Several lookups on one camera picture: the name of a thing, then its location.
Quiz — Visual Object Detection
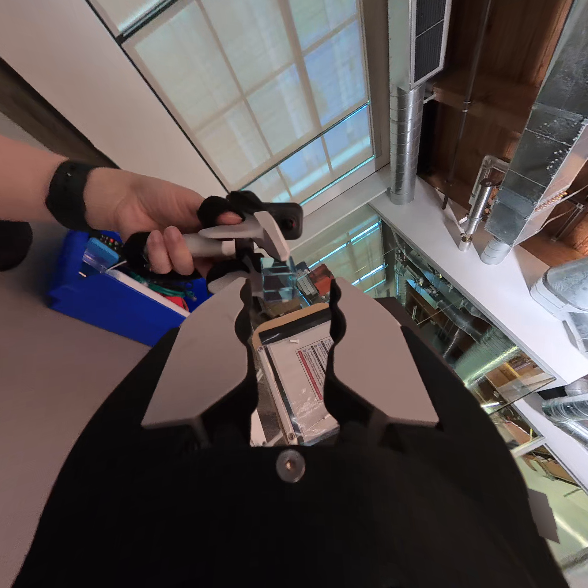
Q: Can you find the metal cylinder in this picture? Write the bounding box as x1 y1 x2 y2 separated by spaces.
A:
459 179 495 253

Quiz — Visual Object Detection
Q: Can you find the person's left hand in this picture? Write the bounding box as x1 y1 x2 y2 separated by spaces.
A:
85 169 244 277

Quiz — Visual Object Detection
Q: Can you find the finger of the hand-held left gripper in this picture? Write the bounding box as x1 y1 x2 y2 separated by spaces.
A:
254 211 293 263
208 270 252 296

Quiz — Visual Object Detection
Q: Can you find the black framed instruction board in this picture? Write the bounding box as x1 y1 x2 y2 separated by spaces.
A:
250 296 406 447

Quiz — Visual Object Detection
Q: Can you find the person's dark clothing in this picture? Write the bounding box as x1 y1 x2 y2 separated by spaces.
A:
0 220 34 272

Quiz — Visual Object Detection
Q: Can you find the clear glass cube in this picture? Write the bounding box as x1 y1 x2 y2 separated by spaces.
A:
259 255 300 302

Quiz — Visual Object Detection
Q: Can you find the red orange box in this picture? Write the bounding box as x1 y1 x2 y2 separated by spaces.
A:
308 264 334 295

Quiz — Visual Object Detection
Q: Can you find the person's left forearm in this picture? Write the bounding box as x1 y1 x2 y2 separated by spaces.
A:
0 133 70 222

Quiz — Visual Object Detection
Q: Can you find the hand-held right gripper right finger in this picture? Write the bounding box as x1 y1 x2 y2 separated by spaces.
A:
323 277 440 425

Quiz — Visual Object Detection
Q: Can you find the black vent grille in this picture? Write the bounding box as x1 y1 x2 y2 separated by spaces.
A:
411 0 454 86

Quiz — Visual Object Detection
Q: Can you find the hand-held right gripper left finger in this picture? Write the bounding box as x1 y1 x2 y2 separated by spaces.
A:
141 278 259 429

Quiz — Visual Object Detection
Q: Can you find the vertical round metal duct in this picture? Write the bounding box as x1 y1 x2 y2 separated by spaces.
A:
390 85 426 205

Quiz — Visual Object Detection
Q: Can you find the rectangular metal duct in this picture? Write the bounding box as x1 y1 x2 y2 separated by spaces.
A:
484 0 588 249

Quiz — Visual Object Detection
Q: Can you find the blue whiteboard eraser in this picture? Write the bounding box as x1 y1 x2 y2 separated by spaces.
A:
83 236 121 277

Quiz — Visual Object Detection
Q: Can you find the blue plastic bin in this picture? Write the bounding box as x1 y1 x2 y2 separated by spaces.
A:
46 230 215 348

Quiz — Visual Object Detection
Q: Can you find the large paned window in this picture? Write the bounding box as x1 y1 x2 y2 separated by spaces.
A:
87 0 375 204

